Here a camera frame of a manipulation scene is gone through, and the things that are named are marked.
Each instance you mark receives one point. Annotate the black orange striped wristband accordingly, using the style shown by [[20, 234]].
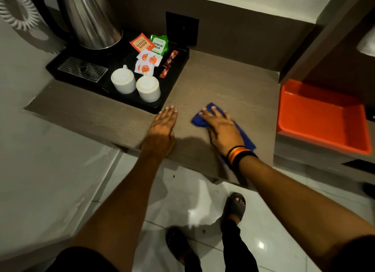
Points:
[[238, 154]]

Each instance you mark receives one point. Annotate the white ceramic cup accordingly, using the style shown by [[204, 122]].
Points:
[[148, 88], [123, 79]]

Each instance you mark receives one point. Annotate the person's right forearm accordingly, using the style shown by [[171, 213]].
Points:
[[298, 210]]

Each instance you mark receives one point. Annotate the person's left hand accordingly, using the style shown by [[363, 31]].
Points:
[[159, 137]]

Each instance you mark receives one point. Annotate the green tea sachet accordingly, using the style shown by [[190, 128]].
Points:
[[159, 45]]

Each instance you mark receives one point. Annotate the red stick sachet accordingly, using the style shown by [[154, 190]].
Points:
[[164, 71], [172, 56]]

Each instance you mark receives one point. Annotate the black plastic tray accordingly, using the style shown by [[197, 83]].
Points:
[[117, 60]]

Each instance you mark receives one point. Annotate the person's left forearm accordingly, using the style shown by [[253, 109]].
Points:
[[126, 201]]

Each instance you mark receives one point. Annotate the blue cleaning cloth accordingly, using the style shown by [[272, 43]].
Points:
[[199, 121]]

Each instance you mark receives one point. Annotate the person's right fingers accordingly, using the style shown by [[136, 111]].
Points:
[[212, 116]]

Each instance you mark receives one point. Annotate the stainless steel electric kettle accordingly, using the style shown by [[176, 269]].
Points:
[[88, 16]]

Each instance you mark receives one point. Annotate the white sachet with orange dot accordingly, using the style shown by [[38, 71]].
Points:
[[137, 67], [154, 59], [146, 69], [143, 56]]

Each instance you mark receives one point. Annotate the person's right hand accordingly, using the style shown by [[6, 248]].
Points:
[[224, 134]]

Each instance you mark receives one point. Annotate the black trousers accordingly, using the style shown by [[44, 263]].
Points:
[[237, 248]]

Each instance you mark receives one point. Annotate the orange plastic tray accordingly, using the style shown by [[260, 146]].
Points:
[[322, 116]]

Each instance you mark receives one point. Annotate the metal drip grate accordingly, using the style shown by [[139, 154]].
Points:
[[82, 69]]

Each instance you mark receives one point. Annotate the orange tea sachet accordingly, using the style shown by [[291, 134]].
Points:
[[141, 42]]

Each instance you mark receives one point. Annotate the black slipper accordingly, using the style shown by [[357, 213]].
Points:
[[233, 208], [177, 244]]

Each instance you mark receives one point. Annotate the white cloth item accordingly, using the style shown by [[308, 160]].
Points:
[[367, 43]]

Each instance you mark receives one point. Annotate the person's left fingers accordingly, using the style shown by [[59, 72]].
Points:
[[168, 115]]

